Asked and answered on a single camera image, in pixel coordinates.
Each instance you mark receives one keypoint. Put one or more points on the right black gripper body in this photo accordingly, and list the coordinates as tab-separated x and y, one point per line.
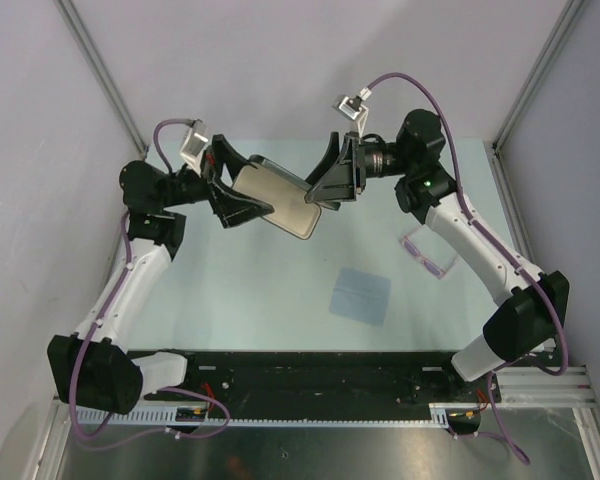
356	167

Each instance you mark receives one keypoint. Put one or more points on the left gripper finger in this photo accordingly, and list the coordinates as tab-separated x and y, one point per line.
234	209
228	163

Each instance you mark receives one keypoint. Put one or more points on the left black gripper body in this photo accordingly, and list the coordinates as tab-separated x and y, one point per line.
209	168

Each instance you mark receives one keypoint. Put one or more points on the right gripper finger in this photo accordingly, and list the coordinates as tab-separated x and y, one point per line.
330	196
327	160

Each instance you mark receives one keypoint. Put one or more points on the black glasses case beige lining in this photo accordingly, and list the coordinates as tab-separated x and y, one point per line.
268	182

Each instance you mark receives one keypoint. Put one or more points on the light blue cleaning cloth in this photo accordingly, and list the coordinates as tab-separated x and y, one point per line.
360	296

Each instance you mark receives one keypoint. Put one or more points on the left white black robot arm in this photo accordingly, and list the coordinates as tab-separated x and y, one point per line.
91	366

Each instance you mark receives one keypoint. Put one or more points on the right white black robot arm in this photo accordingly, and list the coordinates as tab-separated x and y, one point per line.
531	304

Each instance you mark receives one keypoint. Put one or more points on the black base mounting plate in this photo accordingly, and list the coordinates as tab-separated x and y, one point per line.
329	383

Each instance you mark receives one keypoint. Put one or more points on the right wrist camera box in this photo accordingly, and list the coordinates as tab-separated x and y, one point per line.
354	109

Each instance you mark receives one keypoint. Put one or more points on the pink frame purple sunglasses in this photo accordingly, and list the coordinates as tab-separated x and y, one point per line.
429	251

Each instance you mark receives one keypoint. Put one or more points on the right aluminium frame post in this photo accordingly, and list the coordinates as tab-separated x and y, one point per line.
553	46

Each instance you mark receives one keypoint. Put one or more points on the aluminium frame post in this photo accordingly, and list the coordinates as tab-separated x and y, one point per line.
101	73
553	46

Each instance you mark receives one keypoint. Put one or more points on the left aluminium frame post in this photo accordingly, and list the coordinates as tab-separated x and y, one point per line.
101	73

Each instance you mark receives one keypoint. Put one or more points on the grey slotted cable duct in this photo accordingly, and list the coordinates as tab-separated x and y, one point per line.
196	414

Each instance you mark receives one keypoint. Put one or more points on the aluminium extrusion rail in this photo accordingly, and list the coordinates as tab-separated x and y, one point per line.
526	387

